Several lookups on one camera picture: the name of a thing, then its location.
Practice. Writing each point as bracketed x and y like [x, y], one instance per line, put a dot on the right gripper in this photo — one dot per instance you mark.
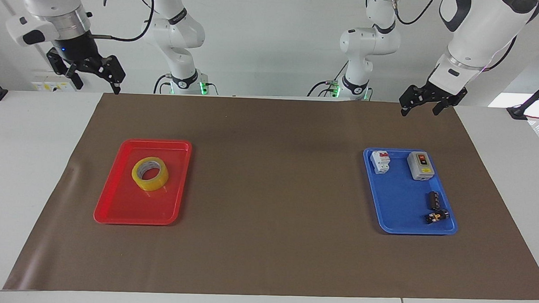
[78, 48]

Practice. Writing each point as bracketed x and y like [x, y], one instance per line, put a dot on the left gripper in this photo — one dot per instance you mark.
[446, 96]

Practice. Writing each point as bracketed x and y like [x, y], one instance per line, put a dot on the yellow tape roll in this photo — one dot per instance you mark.
[138, 176]

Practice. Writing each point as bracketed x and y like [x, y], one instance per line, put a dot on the white power strip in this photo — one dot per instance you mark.
[52, 84]

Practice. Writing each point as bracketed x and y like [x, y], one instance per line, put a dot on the white circuit breaker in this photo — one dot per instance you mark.
[380, 162]

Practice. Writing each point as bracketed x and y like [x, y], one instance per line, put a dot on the black cylindrical component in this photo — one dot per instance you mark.
[434, 200]

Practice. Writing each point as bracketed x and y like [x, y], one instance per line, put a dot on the blue plastic tray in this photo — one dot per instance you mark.
[397, 205]

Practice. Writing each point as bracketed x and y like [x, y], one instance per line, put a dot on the small black yellow component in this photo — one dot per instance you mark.
[436, 216]

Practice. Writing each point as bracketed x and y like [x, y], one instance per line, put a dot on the red plastic tray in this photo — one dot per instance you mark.
[115, 200]

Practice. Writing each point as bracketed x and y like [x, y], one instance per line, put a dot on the grey switch box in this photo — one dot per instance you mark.
[420, 166]

